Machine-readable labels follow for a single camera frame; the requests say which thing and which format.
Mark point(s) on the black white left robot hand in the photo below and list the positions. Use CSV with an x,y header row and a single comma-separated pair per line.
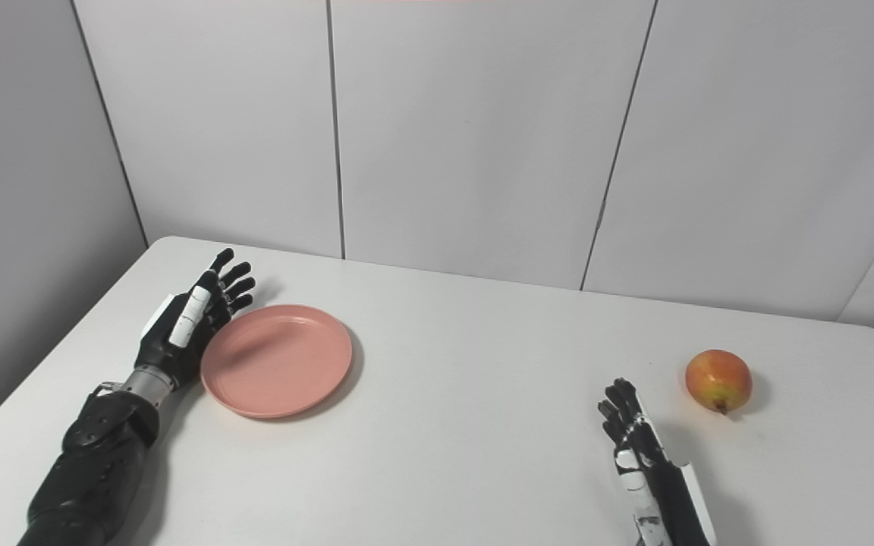
x,y
179,334

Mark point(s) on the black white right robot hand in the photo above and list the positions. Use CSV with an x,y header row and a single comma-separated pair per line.
x,y
657,493

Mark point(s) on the pink round plate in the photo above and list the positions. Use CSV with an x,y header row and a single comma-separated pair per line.
x,y
276,360

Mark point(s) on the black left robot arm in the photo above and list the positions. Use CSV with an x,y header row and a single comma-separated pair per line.
x,y
95,462

